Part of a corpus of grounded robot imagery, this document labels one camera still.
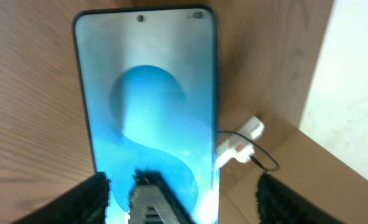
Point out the blue Galaxy smartphone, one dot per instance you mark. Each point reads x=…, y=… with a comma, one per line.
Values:
x=149, y=77

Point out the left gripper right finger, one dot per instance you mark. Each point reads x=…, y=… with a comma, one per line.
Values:
x=278, y=204

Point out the white power strip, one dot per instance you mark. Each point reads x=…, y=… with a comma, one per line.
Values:
x=240, y=150

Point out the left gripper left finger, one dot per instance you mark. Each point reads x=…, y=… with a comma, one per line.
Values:
x=86, y=203

